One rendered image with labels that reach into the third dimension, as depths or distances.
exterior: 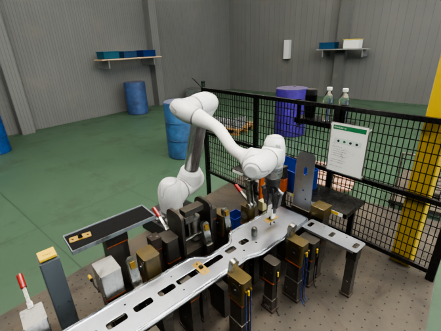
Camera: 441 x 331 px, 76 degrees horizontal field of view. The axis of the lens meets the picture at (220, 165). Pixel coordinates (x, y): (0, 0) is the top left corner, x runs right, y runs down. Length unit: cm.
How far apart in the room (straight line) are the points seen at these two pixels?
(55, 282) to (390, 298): 154
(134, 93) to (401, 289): 830
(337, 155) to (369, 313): 83
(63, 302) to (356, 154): 161
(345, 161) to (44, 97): 806
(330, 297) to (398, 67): 972
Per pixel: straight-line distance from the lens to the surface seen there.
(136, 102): 913
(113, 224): 139
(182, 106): 157
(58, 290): 141
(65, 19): 926
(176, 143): 510
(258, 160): 118
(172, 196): 186
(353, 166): 181
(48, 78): 896
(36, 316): 126
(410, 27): 1088
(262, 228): 153
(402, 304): 177
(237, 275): 121
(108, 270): 123
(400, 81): 1094
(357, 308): 166
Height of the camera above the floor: 188
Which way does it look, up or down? 23 degrees down
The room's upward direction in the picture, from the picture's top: 2 degrees counter-clockwise
